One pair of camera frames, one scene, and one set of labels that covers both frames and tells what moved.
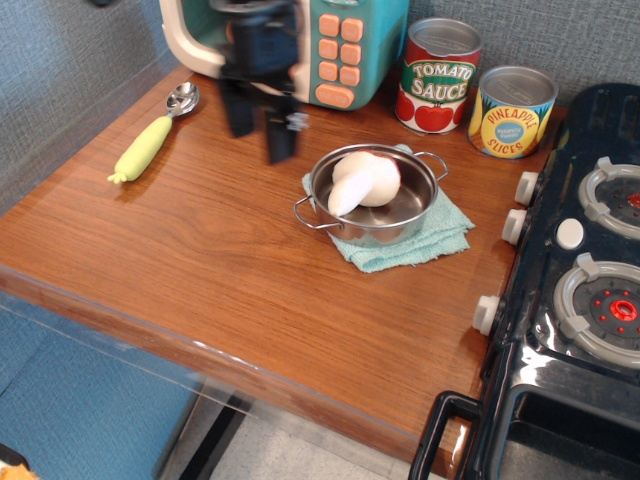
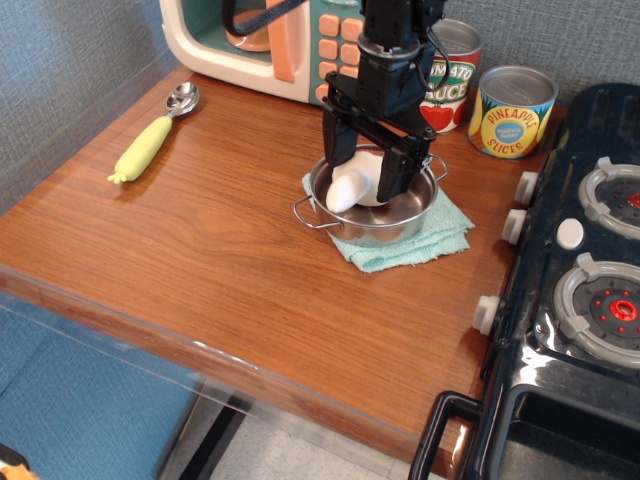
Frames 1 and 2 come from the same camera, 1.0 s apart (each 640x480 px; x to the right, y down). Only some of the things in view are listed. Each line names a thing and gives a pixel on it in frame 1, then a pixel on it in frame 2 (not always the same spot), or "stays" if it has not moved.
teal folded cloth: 446,232 stays
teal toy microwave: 351,54 stays
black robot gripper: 262,54 -> 396,62
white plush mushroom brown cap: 363,179 stays
